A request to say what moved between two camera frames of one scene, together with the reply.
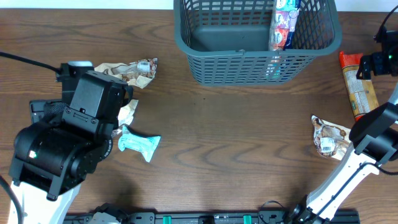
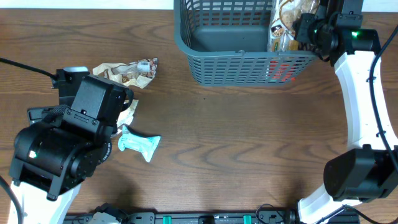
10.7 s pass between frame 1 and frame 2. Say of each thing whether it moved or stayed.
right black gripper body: moved
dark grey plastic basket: stayed
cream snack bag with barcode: stayed
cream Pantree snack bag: moved
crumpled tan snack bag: stayed
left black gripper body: stayed
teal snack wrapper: stayed
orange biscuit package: moved
